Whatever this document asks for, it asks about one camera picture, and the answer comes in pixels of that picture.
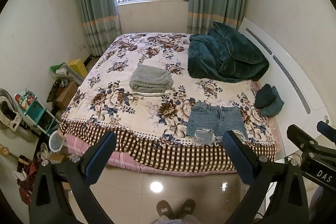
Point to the dark teal small pillow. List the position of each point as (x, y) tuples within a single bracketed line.
[(268, 101)]

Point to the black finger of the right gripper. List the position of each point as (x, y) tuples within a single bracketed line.
[(325, 129), (298, 137)]

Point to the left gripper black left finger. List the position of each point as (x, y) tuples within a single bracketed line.
[(49, 203)]

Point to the yellow box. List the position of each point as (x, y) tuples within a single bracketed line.
[(78, 66)]

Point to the brown cardboard box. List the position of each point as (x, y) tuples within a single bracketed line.
[(63, 100)]

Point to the right dark slipper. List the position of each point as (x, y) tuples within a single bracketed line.
[(187, 207)]

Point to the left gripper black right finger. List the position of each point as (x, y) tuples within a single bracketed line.
[(289, 201)]

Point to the red clothes pile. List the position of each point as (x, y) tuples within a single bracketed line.
[(28, 169)]

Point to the grey folded knit garment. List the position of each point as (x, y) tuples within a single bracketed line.
[(147, 79)]

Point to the white curved headboard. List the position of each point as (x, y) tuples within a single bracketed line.
[(302, 104)]

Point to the blue denim shorts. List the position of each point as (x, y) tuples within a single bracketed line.
[(207, 123)]

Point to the dark teal plush blanket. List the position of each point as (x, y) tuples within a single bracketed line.
[(225, 55)]

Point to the floral bed cover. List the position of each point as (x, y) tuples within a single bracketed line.
[(151, 130)]

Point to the teal toy shelf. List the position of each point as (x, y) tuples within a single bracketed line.
[(36, 112)]

